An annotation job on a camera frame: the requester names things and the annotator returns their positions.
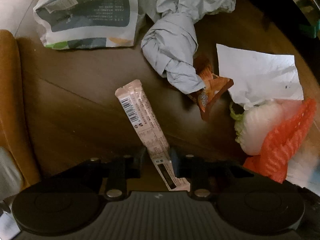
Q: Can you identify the orange snack wrapper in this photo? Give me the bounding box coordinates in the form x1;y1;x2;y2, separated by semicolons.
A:
188;55;234;121

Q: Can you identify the red foam net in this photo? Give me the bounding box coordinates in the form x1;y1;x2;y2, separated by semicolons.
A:
244;99;317;183

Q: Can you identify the grey paper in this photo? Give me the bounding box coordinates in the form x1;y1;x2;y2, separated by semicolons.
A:
141;0;236;94

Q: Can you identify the white green snack bag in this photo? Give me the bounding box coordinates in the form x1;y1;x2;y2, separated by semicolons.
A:
33;0;145;50

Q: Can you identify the pink stick sachet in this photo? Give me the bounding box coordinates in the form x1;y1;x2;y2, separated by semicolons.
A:
115;80;190;191

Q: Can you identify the pink foam net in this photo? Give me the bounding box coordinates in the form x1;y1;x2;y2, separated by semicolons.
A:
276;99;302;120

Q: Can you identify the white paper sheet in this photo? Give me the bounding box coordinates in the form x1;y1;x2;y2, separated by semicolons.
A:
216;44;304;110

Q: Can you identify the white foam fruit net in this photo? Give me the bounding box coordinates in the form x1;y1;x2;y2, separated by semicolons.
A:
229;101;285;156

